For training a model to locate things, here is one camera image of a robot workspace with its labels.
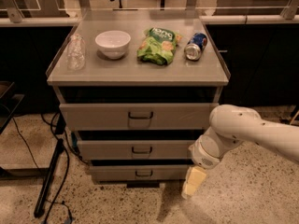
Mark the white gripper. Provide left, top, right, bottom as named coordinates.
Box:
left=181, top=134, right=223, bottom=199

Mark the grey drawer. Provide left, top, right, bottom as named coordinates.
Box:
left=78, top=140, right=194, bottom=161
left=60, top=103, right=217, bottom=131
left=89, top=165, right=189, bottom=182

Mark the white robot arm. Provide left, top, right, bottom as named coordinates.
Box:
left=181, top=105, right=299, bottom=199

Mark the grey bottom drawer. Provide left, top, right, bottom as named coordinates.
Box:
left=89, top=165, right=189, bottom=182

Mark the grey drawer cabinet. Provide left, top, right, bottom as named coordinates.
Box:
left=45, top=9, right=232, bottom=189

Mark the grey top drawer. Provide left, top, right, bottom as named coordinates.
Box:
left=60, top=103, right=217, bottom=131

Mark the blue soda can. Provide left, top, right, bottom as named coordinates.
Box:
left=184, top=33, right=207, bottom=61

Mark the green chip bag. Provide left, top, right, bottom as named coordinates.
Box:
left=137, top=27, right=182, bottom=66

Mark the white ceramic bowl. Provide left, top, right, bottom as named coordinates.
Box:
left=95, top=30, right=131, bottom=60

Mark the clear plastic bottle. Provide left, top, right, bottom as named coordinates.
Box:
left=67, top=34, right=86, bottom=71

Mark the black floor cable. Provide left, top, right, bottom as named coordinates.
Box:
left=0, top=103, right=90, bottom=224

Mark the white horizontal rail pipe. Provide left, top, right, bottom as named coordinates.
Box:
left=0, top=15, right=299, bottom=27

